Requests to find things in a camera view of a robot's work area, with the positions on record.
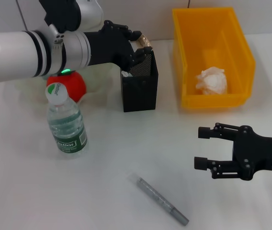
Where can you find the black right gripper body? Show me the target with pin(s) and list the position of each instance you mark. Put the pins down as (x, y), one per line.
(263, 153)

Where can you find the red-orange toy orange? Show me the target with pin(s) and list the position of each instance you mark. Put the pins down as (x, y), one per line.
(73, 83)

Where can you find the white paper ball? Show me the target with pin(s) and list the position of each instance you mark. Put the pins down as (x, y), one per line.
(211, 81)

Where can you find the black mesh pen holder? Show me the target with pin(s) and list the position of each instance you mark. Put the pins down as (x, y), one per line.
(138, 95)

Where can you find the translucent wavy fruit plate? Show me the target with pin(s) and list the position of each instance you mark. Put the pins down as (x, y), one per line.
(97, 81)

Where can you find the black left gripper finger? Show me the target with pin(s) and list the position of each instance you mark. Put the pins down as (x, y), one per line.
(140, 54)
(124, 30)

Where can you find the yellow plastic storage bin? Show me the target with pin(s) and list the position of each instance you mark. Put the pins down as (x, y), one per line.
(241, 60)

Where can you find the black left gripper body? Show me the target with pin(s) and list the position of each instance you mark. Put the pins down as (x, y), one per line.
(109, 48)

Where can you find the clear green-label water bottle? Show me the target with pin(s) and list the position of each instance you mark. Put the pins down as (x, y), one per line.
(66, 124)

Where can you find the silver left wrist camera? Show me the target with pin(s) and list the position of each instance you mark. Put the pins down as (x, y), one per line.
(73, 12)

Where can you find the grey marker pen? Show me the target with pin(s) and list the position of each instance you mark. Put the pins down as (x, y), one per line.
(157, 196)

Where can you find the mint green utility knife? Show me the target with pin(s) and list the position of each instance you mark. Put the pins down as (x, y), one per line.
(126, 73)

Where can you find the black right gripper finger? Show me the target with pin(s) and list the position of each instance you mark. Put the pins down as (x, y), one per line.
(222, 169)
(219, 131)

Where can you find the tan rubber eraser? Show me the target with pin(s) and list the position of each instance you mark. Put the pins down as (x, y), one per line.
(144, 41)

